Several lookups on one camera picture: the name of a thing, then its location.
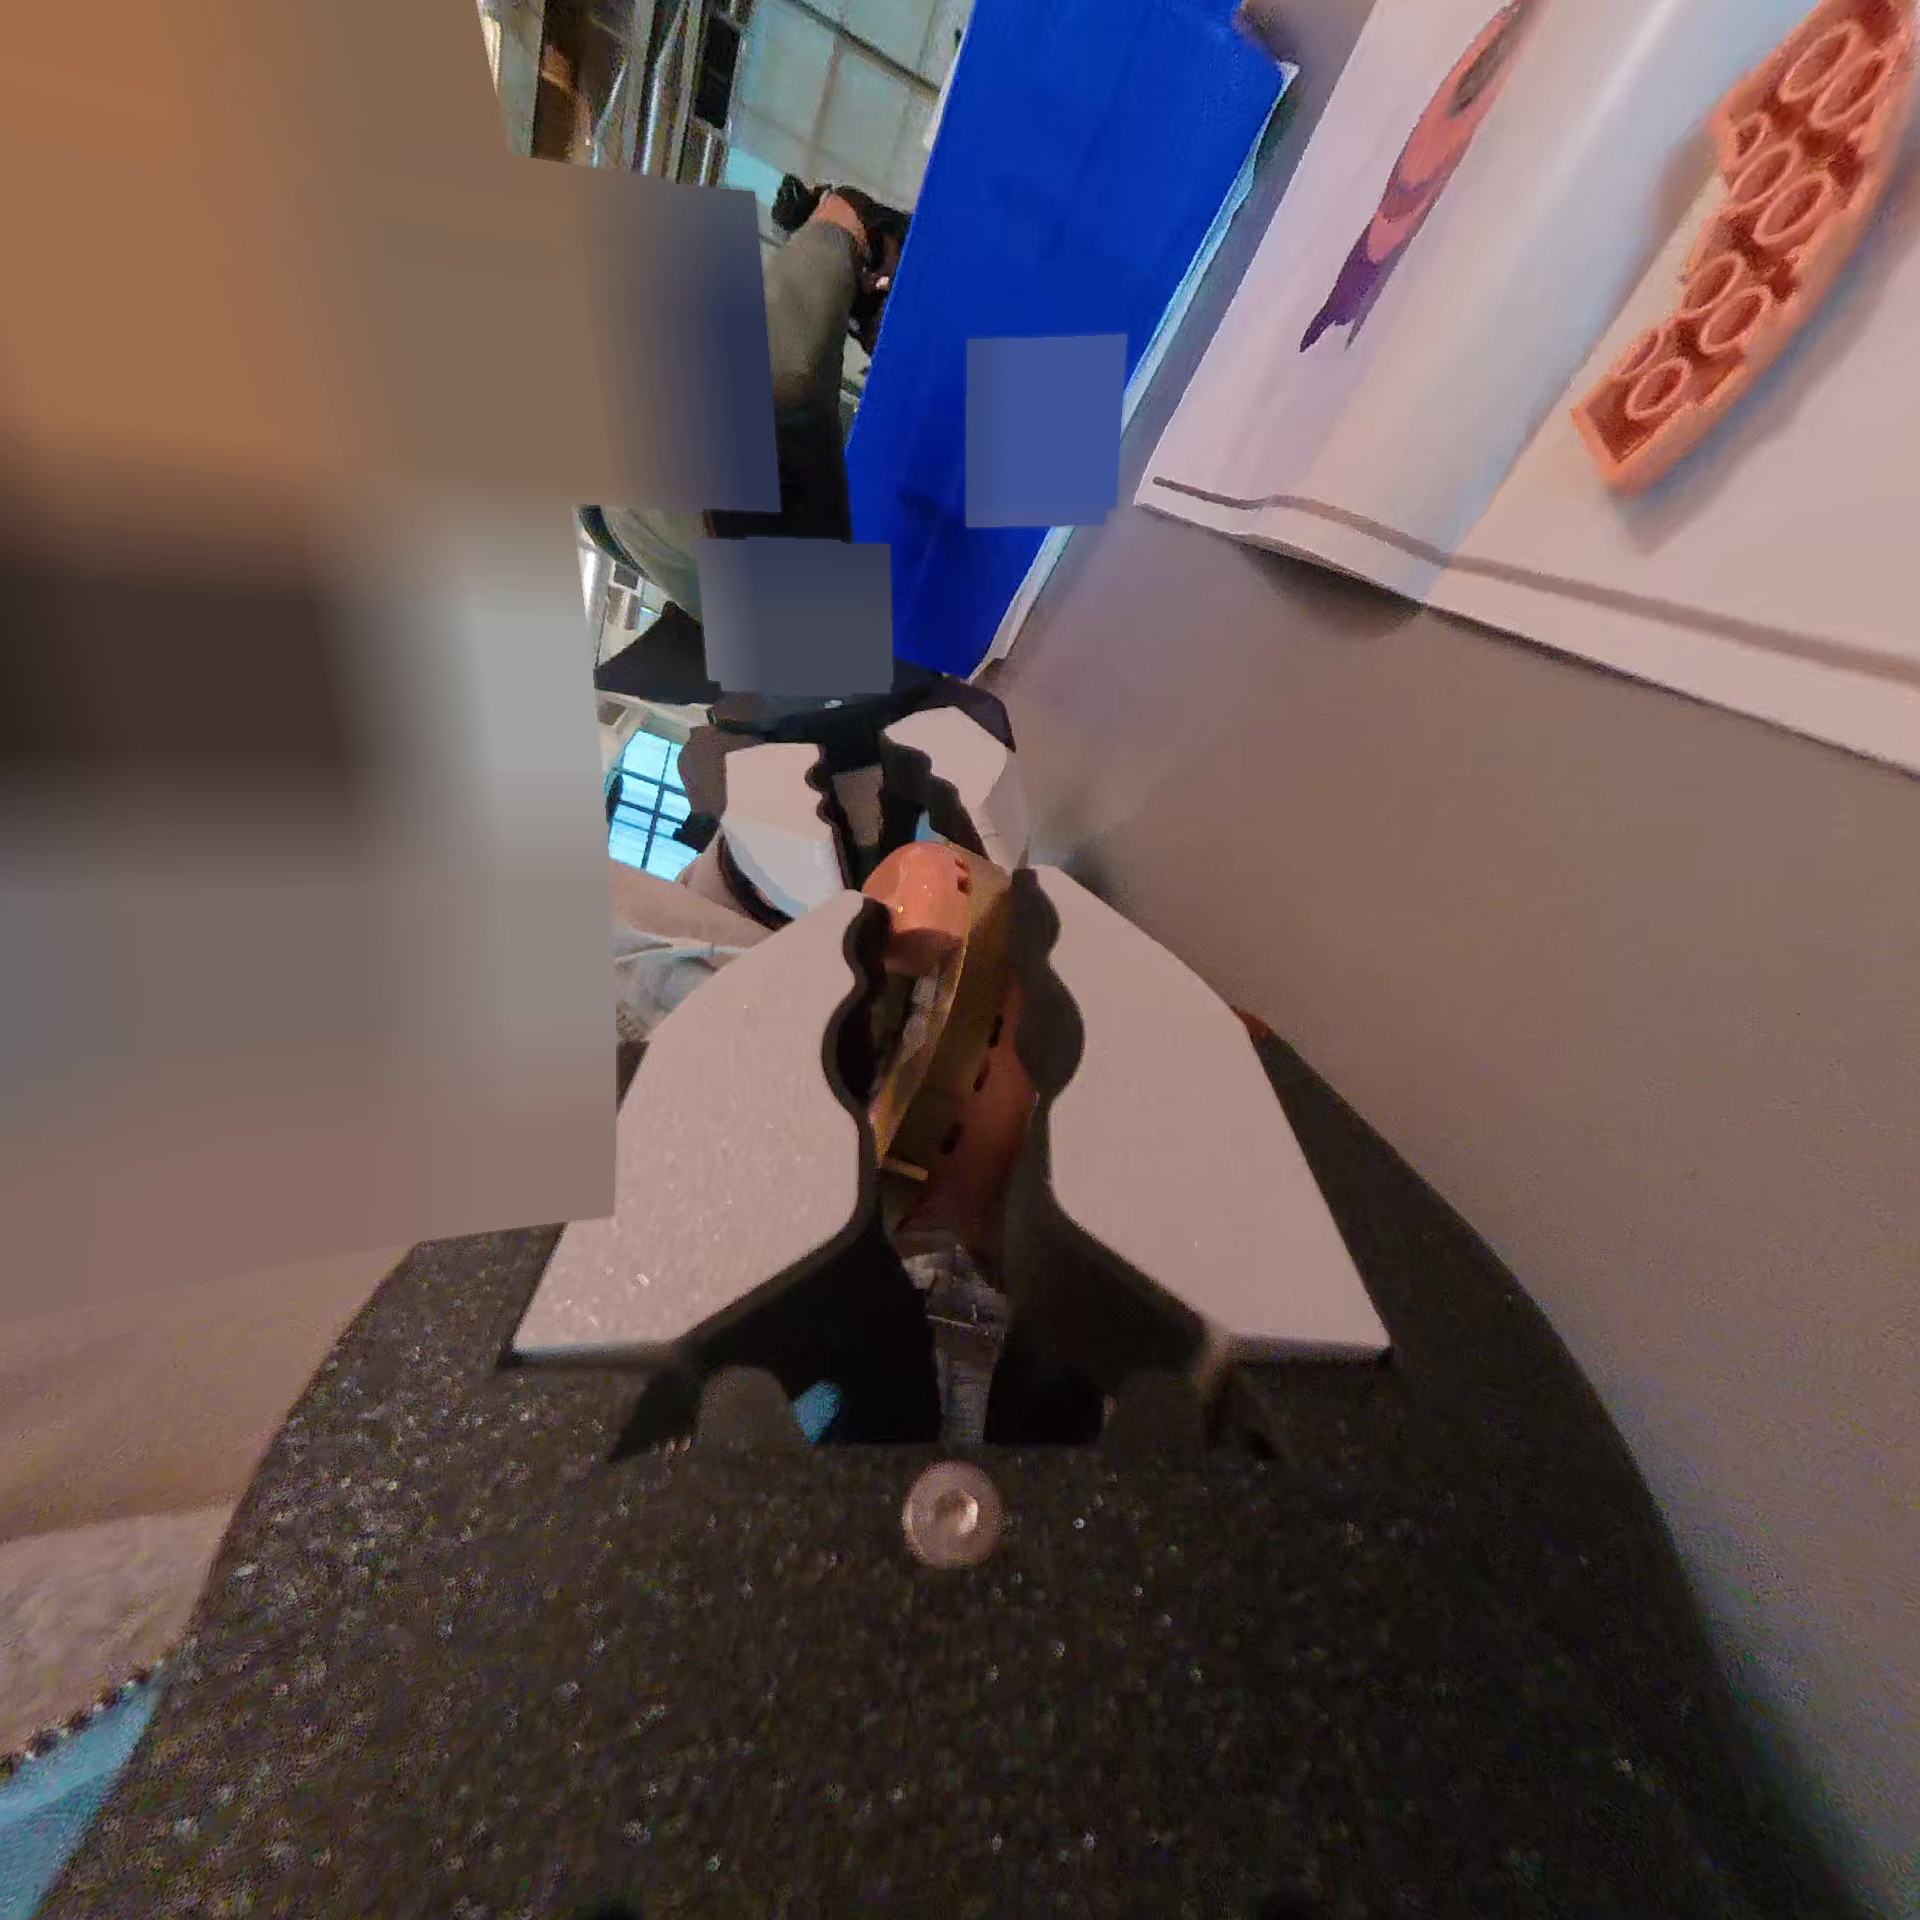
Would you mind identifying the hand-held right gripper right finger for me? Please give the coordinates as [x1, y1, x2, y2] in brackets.
[1015, 872, 1391, 1412]

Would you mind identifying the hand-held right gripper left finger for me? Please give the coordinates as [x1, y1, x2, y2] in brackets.
[516, 900, 879, 1369]

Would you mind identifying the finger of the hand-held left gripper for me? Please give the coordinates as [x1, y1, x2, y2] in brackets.
[896, 707, 1023, 873]
[720, 745, 872, 922]

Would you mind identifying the brick pot model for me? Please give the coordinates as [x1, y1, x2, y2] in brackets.
[854, 841, 1037, 1262]

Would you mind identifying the factory style window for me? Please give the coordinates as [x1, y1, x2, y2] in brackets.
[611, 736, 723, 878]

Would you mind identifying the blue plastic bin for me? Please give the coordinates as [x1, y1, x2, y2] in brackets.
[847, 0, 1292, 686]

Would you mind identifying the white instruction booklet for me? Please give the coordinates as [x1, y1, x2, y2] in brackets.
[1135, 0, 1920, 694]

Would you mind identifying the studded orange arc brick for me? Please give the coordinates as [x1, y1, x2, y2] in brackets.
[1572, 0, 1920, 496]

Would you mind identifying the metal ventilation duct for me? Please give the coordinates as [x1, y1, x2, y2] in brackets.
[480, 0, 752, 184]

